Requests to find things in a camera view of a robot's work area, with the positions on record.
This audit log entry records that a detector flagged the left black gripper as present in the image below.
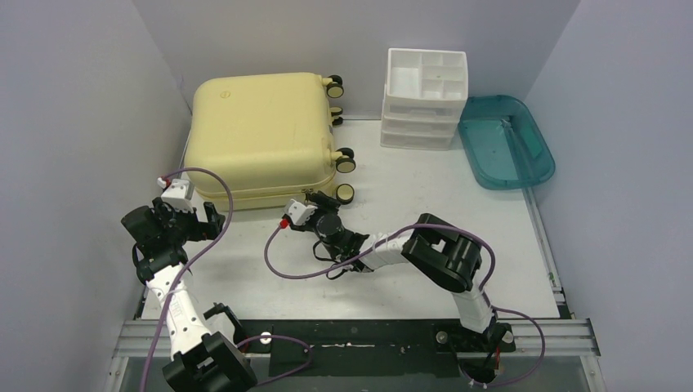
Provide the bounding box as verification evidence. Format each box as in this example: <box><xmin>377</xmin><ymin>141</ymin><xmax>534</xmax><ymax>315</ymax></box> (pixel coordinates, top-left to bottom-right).
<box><xmin>155</xmin><ymin>198</ymin><xmax>225</xmax><ymax>245</ymax></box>

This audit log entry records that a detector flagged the yellow hard-shell suitcase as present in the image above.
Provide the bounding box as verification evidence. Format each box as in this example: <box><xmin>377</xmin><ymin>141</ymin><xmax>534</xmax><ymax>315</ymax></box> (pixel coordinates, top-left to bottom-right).
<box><xmin>183</xmin><ymin>72</ymin><xmax>356</xmax><ymax>211</ymax></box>

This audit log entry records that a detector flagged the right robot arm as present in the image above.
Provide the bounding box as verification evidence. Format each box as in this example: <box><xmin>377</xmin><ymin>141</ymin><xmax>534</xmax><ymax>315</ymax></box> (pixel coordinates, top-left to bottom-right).
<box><xmin>284</xmin><ymin>192</ymin><xmax>515</xmax><ymax>352</ymax></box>

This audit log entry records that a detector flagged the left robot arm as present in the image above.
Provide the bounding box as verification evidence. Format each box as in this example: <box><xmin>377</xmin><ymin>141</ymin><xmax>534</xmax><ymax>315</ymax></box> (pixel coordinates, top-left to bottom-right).
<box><xmin>121</xmin><ymin>198</ymin><xmax>257</xmax><ymax>391</ymax></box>

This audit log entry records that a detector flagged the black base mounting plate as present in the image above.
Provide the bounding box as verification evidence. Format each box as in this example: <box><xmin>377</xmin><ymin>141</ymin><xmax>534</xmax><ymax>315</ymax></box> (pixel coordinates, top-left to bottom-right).
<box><xmin>233</xmin><ymin>318</ymin><xmax>516</xmax><ymax>378</ymax></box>

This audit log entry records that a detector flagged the white plastic drawer organizer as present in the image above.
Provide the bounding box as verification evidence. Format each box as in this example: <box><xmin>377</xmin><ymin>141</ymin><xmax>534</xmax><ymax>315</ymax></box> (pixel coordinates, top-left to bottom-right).
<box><xmin>380</xmin><ymin>48</ymin><xmax>469</xmax><ymax>150</ymax></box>

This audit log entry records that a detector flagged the teal transparent plastic tray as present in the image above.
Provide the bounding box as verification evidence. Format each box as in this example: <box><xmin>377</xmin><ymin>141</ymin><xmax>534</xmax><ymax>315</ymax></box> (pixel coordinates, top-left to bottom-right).
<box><xmin>458</xmin><ymin>95</ymin><xmax>556</xmax><ymax>190</ymax></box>

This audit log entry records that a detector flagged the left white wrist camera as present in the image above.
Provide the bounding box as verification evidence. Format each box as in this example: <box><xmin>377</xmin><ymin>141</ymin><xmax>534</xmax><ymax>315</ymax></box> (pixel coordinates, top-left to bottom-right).
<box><xmin>157</xmin><ymin>177</ymin><xmax>194</xmax><ymax>213</ymax></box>

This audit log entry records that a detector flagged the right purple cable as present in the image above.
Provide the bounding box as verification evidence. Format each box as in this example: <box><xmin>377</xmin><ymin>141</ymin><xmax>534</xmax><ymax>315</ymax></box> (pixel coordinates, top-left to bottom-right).
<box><xmin>263</xmin><ymin>222</ymin><xmax>548</xmax><ymax>390</ymax></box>

